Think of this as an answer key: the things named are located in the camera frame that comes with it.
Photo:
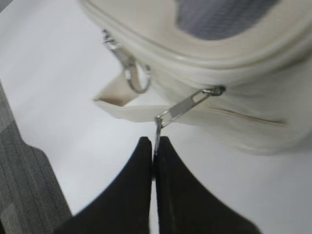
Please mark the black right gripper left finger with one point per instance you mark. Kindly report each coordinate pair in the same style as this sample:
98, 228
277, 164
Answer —
123, 207

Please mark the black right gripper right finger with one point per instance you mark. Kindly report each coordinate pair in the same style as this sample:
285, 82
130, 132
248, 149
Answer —
185, 206

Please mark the metal zipper pull with ring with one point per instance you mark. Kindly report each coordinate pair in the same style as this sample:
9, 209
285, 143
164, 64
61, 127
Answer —
129, 64

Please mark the cream fabric zipper bag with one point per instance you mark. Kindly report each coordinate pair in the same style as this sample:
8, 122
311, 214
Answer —
260, 50

